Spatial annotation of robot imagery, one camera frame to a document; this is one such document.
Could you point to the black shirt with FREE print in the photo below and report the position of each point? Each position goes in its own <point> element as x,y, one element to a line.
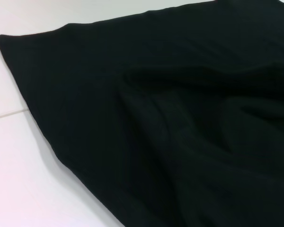
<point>156,118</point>

